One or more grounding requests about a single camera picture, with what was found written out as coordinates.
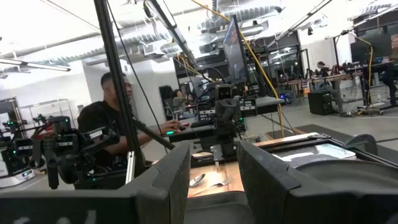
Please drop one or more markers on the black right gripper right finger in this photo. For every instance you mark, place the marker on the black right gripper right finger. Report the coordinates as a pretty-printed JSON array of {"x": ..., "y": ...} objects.
[{"x": 311, "y": 208}]

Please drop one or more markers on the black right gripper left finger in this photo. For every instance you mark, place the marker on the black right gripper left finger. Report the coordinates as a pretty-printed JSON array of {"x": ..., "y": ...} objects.
[{"x": 93, "y": 208}]

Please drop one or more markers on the silver metal fork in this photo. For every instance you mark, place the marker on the silver metal fork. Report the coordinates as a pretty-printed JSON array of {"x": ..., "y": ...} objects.
[{"x": 223, "y": 183}]

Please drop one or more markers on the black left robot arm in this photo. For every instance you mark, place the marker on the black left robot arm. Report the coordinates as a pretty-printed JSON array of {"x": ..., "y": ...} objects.
[{"x": 225, "y": 147}]

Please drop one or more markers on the background black robot arm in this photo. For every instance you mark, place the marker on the background black robot arm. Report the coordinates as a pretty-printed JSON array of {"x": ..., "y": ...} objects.
[{"x": 68, "y": 149}]

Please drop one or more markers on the black keyboard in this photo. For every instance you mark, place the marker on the black keyboard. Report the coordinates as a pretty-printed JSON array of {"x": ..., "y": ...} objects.
[{"x": 202, "y": 124}]

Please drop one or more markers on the dark office desk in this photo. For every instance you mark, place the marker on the dark office desk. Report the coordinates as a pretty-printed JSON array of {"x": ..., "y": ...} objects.
[{"x": 264, "y": 102}]

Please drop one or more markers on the seated background person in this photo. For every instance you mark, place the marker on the seated background person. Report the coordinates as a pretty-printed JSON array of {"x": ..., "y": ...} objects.
[
  {"x": 321, "y": 69},
  {"x": 178, "y": 101}
]

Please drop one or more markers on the black framed flat board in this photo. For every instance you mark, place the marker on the black framed flat board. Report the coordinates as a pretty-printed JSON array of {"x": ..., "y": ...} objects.
[{"x": 311, "y": 152}]

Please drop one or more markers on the person's hand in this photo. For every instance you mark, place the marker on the person's hand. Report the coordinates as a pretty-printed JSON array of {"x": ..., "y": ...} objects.
[{"x": 172, "y": 126}]

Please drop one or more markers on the silver metal bar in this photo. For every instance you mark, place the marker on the silver metal bar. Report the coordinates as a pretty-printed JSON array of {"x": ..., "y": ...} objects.
[{"x": 130, "y": 166}]

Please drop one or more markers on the mouse with green light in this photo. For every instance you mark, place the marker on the mouse with green light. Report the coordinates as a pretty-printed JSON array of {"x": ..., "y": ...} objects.
[{"x": 170, "y": 132}]

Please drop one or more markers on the black computer monitor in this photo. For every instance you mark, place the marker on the black computer monitor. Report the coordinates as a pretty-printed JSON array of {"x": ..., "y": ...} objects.
[{"x": 234, "y": 51}]

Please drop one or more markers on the grey curved object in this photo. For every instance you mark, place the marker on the grey curved object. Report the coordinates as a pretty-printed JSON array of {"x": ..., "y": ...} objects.
[{"x": 362, "y": 143}]

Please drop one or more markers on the person in dark shirt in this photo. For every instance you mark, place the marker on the person in dark shirt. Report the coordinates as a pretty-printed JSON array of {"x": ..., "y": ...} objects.
[{"x": 96, "y": 118}]

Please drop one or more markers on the black equipment box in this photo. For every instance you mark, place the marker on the black equipment box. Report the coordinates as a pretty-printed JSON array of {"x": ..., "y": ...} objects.
[{"x": 320, "y": 102}]

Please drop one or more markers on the background robot with white base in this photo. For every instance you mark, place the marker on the background robot with white base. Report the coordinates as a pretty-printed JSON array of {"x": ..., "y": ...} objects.
[{"x": 15, "y": 155}]

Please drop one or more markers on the ceiling strip light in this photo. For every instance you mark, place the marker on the ceiling strip light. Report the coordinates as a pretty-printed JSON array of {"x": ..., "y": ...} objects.
[{"x": 34, "y": 64}]

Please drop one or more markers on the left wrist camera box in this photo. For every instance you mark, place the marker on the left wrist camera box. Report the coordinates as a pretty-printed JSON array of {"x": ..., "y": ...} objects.
[{"x": 224, "y": 91}]

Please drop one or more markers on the black diagonal frame brace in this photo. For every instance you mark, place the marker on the black diagonal frame brace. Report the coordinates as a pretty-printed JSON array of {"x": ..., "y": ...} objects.
[{"x": 152, "y": 133}]

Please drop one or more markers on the silver ventilation duct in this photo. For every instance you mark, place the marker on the silver ventilation duct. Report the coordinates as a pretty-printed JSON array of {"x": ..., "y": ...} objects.
[{"x": 242, "y": 14}]

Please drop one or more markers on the black rig frame post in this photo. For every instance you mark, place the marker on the black rig frame post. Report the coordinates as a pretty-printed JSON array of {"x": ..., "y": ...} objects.
[{"x": 115, "y": 77}]

